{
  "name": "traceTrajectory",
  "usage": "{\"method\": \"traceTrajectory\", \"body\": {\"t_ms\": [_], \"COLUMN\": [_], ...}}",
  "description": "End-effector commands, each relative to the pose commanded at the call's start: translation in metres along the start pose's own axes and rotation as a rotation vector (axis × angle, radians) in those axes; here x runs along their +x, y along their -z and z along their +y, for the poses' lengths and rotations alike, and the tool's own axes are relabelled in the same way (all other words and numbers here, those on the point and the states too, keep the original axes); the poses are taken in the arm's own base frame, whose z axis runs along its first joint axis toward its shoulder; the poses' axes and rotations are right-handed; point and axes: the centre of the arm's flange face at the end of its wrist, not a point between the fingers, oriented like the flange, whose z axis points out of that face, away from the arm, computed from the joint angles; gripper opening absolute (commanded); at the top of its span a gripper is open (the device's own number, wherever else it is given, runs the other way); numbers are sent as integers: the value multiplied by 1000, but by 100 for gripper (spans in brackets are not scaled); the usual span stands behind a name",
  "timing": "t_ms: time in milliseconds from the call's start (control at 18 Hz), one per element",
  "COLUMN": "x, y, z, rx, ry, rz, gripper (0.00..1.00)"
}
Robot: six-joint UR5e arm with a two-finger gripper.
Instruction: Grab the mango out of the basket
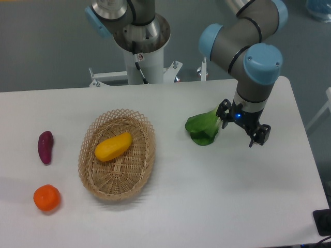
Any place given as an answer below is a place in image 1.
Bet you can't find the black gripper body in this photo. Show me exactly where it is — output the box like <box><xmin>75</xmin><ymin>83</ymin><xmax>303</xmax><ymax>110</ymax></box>
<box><xmin>231</xmin><ymin>101</ymin><xmax>264</xmax><ymax>135</ymax></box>

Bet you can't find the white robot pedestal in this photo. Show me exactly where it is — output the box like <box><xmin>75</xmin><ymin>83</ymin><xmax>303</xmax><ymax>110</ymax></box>
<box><xmin>88</xmin><ymin>13</ymin><xmax>209</xmax><ymax>87</ymax></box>

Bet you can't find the purple sweet potato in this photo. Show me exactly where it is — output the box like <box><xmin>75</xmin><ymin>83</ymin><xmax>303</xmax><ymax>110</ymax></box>
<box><xmin>37</xmin><ymin>131</ymin><xmax>54</xmax><ymax>165</ymax></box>

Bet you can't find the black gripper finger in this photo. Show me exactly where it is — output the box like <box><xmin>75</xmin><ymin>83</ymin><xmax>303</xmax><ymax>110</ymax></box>
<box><xmin>249</xmin><ymin>124</ymin><xmax>271</xmax><ymax>147</ymax></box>
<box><xmin>216</xmin><ymin>99</ymin><xmax>233</xmax><ymax>129</ymax></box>

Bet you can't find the black device at table edge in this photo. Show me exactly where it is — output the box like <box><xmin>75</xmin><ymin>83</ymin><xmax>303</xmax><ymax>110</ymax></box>
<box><xmin>312</xmin><ymin>209</ymin><xmax>330</xmax><ymax>236</ymax></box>

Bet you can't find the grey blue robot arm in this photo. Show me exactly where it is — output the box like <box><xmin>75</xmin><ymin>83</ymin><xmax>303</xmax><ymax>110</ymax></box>
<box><xmin>85</xmin><ymin>1</ymin><xmax>288</xmax><ymax>146</ymax></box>

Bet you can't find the orange fruit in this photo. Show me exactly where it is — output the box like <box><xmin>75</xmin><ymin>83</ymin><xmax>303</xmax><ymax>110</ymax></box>
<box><xmin>33</xmin><ymin>184</ymin><xmax>61</xmax><ymax>212</ymax></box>

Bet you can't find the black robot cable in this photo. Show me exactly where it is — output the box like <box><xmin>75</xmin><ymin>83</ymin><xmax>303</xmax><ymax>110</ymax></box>
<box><xmin>131</xmin><ymin>40</ymin><xmax>150</xmax><ymax>85</ymax></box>

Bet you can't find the blue object in corner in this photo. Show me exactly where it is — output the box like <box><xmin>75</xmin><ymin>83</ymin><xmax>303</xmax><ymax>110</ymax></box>
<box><xmin>306</xmin><ymin>0</ymin><xmax>330</xmax><ymax>23</ymax></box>

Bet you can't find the green bok choy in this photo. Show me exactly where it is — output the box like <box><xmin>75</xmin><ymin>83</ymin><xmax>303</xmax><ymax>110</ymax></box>
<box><xmin>185</xmin><ymin>107</ymin><xmax>220</xmax><ymax>146</ymax></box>

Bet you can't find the woven wicker basket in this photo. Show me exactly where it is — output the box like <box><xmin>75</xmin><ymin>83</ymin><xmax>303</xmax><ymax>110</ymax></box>
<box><xmin>78</xmin><ymin>109</ymin><xmax>156</xmax><ymax>201</ymax></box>

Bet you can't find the white frame at right edge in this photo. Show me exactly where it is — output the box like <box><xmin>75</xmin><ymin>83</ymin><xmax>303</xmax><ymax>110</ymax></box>
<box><xmin>305</xmin><ymin>87</ymin><xmax>330</xmax><ymax>135</ymax></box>

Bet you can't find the yellow mango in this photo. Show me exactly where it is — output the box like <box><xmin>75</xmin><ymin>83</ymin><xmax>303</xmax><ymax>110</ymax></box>
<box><xmin>95</xmin><ymin>132</ymin><xmax>132</xmax><ymax>162</ymax></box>

